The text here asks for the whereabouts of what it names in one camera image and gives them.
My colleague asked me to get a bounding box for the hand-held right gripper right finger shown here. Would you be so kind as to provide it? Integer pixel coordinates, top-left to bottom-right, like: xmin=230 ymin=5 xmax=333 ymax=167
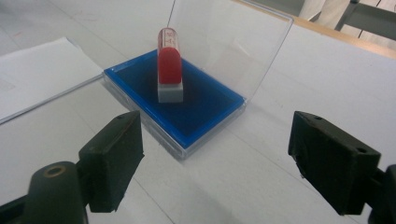
xmin=288 ymin=110 xmax=382 ymax=216

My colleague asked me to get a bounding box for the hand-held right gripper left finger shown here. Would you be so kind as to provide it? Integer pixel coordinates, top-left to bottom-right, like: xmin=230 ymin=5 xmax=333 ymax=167
xmin=78 ymin=110 xmax=145 ymax=214

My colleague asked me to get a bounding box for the white table cover board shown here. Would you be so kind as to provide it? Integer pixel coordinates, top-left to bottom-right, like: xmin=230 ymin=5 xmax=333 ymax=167
xmin=0 ymin=0 xmax=396 ymax=224

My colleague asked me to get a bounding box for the white paper sheet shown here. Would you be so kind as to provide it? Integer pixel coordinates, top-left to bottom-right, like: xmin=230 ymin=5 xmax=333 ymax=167
xmin=0 ymin=36 xmax=105 ymax=125

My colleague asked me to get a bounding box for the wooden table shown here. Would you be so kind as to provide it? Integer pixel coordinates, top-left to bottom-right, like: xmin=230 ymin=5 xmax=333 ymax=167
xmin=232 ymin=0 xmax=396 ymax=61

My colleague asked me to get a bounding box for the white desk frame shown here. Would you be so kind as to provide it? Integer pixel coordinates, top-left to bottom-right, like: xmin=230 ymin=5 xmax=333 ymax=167
xmin=298 ymin=0 xmax=396 ymax=41

